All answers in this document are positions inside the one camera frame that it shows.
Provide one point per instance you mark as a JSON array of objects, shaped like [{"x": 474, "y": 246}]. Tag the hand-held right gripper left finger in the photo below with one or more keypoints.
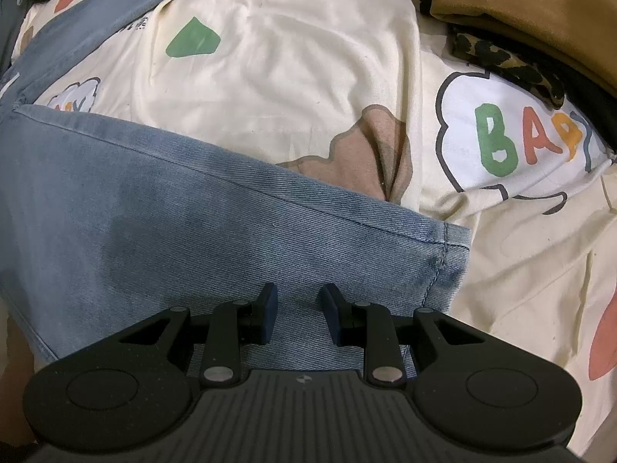
[{"x": 268, "y": 313}]

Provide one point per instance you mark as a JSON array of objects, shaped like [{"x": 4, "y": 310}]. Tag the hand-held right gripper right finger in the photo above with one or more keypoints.
[{"x": 330, "y": 316}]

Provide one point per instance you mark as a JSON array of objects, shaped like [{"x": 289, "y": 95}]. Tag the blue denim pants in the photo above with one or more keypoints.
[{"x": 193, "y": 226}]

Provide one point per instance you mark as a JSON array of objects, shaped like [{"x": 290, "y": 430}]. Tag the cream printed bed sheet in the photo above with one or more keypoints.
[{"x": 289, "y": 82}]

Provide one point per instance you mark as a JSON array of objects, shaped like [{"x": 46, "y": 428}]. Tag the leopard print cloth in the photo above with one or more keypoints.
[{"x": 506, "y": 65}]

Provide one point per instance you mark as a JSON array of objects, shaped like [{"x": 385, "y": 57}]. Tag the brown cloth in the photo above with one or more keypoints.
[{"x": 520, "y": 0}]

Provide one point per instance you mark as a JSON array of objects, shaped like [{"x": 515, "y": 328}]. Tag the dark grey pillow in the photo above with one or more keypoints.
[{"x": 7, "y": 29}]

